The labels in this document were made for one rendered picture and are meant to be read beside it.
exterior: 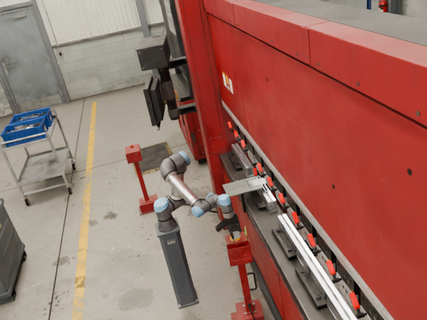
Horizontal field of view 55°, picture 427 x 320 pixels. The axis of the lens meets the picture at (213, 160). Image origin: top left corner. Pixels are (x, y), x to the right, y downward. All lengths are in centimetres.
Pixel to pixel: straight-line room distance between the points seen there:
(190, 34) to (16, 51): 691
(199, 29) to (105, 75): 663
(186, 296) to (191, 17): 228
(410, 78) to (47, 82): 939
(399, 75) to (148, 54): 280
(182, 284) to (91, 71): 721
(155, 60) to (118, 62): 628
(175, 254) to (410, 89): 252
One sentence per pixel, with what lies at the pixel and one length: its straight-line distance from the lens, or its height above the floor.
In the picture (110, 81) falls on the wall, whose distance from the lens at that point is 1003.
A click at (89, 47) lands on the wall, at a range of 988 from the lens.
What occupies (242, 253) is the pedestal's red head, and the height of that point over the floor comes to 75.
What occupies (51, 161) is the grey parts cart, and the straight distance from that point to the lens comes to 622.
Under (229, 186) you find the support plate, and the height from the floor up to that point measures 100.
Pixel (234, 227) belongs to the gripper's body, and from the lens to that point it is 273.
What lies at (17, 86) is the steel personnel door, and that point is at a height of 61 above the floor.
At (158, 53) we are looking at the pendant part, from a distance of 366.
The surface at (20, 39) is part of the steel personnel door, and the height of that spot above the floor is 155.
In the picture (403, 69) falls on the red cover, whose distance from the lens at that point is 109.
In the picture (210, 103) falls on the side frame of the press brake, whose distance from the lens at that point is 367.
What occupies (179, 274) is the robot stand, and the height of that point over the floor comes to 35.
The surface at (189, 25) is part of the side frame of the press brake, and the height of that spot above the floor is 208.
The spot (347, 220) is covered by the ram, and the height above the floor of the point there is 161.
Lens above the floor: 260
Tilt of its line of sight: 27 degrees down
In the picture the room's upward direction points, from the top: 11 degrees counter-clockwise
